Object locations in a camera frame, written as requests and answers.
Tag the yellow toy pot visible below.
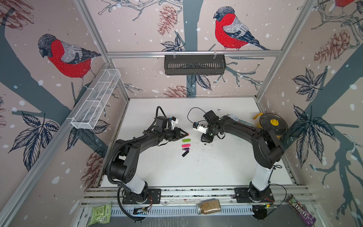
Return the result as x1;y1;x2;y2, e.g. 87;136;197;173
253;113;288;139

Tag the black wire basket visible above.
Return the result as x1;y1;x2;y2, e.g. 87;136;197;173
164;54;226;76

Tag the green candy packet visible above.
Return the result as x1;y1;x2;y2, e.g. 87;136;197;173
238;119;254;127

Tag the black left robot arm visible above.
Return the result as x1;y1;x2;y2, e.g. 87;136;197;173
103;106;189;223

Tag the white wire shelf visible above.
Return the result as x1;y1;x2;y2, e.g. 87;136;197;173
71;69;121;130

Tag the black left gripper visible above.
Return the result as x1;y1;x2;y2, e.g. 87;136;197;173
162;128;188;141

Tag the green snack bag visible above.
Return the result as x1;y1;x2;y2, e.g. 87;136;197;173
88;203;112;226

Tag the black usb drive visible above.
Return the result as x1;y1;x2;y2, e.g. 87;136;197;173
182;150;189;157

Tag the glass jar with grains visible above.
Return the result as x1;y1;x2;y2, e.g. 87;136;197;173
197;199;221;215

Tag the purple candy bar pack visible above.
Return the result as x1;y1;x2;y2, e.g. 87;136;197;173
287;194;316;227

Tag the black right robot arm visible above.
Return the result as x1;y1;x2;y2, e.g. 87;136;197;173
193;110;285;202

